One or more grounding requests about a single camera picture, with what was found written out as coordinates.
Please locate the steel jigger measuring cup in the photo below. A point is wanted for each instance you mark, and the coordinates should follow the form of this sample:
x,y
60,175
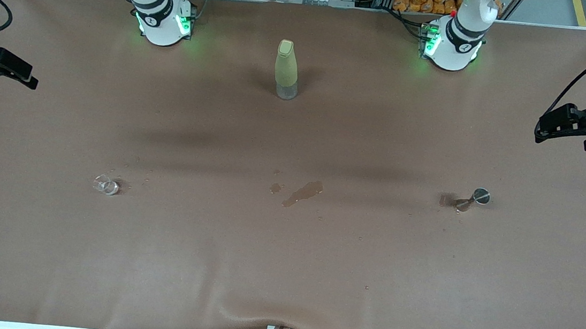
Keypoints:
x,y
481,195

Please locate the clear glass beaker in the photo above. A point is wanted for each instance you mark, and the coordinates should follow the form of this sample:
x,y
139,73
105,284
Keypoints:
x,y
106,185

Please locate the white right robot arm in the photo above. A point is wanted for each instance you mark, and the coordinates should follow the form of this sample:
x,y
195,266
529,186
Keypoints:
x,y
162,17

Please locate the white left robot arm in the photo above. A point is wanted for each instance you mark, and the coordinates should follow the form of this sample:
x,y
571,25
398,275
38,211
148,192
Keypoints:
x,y
457,46

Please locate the large liquid spill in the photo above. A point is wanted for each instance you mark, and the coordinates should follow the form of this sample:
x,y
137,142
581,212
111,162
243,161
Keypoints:
x,y
304,191

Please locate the green bottle with clear base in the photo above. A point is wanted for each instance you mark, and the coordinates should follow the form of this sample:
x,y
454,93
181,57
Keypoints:
x,y
286,67

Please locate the small liquid spill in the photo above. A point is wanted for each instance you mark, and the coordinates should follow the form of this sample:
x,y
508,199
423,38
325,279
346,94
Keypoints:
x,y
275,188

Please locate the brown table mat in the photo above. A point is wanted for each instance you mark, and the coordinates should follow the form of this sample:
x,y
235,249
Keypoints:
x,y
282,271

